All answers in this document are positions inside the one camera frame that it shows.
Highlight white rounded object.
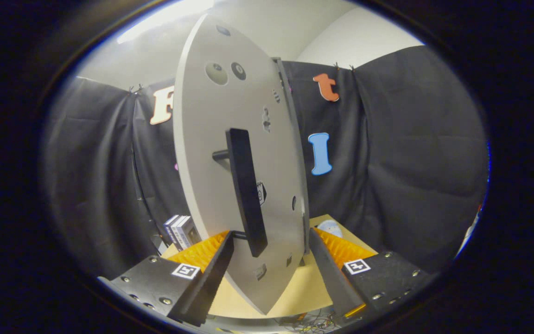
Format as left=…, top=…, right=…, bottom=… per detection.
left=317, top=220, right=343, bottom=238

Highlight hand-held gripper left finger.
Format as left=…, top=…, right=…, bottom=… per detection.
left=98, top=231, right=235, bottom=327

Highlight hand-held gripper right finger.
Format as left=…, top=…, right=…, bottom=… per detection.
left=309, top=227, right=439, bottom=321

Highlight black backdrop cloth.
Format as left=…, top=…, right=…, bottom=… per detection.
left=42, top=45, right=489, bottom=279

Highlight grey cabinet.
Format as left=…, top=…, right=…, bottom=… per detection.
left=272, top=57, right=312, bottom=256

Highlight small white blue box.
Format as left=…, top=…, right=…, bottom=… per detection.
left=163, top=214, right=180, bottom=244
left=171, top=215, right=190, bottom=249
left=178, top=216, right=201, bottom=251

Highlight tangle of thin cables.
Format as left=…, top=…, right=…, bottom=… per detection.
left=276, top=313, right=342, bottom=334

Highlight white cabinet door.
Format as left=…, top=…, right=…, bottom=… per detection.
left=173, top=13, right=310, bottom=316

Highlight black door handle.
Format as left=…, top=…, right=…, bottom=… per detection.
left=212, top=128, right=268, bottom=258

